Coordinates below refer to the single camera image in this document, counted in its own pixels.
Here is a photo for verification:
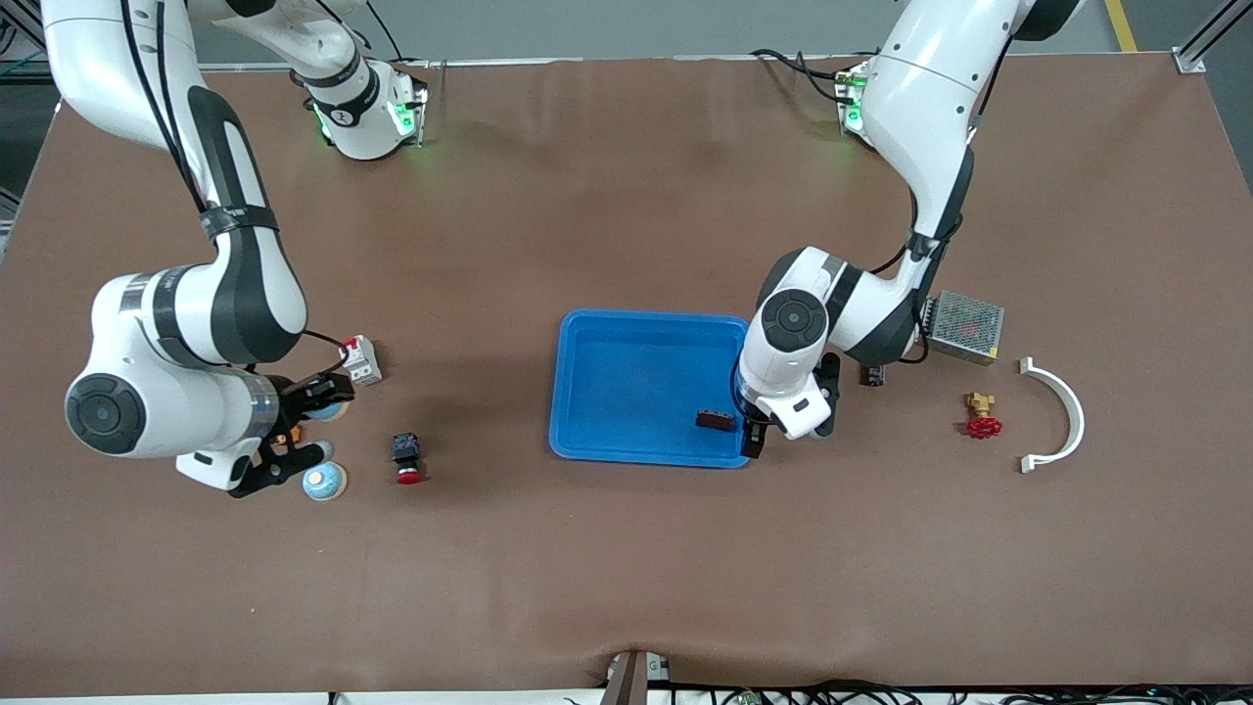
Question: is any red mushroom button black base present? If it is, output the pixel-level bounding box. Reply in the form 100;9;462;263
391;433;428;487

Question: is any blue plastic tray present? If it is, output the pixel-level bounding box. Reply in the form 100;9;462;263
548;309;757;470

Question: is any metal mesh power supply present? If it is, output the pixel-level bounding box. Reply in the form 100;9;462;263
924;289;1007;367

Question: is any brass valve red handwheel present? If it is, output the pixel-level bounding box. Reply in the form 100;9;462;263
962;392;1004;441

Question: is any white circuit breaker red switch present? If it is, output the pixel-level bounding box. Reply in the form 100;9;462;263
337;334;384;386

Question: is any white curved plastic bracket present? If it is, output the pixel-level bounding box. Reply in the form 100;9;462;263
1018;356;1087;475

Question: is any black cable bundle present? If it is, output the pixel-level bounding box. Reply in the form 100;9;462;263
675;680;1253;705

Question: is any black base cable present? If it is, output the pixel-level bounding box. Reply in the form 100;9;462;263
749;47;853;107

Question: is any aluminium frame profile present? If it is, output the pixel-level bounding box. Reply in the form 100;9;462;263
1173;0;1253;75

